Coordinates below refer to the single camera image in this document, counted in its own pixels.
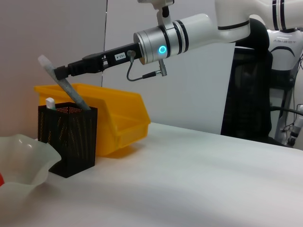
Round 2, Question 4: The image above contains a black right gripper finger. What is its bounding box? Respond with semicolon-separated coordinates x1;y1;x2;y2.
55;58;105;80
82;53;105;61

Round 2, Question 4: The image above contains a black mesh pen holder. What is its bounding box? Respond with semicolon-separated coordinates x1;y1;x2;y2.
37;102;98;178

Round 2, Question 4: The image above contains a thick black cable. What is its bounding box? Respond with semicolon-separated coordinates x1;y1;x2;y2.
269;105;303;122

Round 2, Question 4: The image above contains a mint green utility knife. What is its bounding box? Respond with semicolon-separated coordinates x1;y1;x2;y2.
45;97;57;112

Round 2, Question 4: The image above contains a green glass fruit bowl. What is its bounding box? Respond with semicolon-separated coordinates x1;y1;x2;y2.
0;134;62;201

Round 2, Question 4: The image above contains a silver glitter marker pen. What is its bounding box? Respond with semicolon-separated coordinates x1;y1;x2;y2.
37;54;92;111

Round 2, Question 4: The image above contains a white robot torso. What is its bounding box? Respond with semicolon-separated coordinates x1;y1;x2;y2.
267;27;303;148

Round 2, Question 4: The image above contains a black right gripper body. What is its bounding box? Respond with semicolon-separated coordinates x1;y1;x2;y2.
103;42;143;71

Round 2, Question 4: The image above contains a yellow plastic bin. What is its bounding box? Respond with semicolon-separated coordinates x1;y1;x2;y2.
34;83;152;157

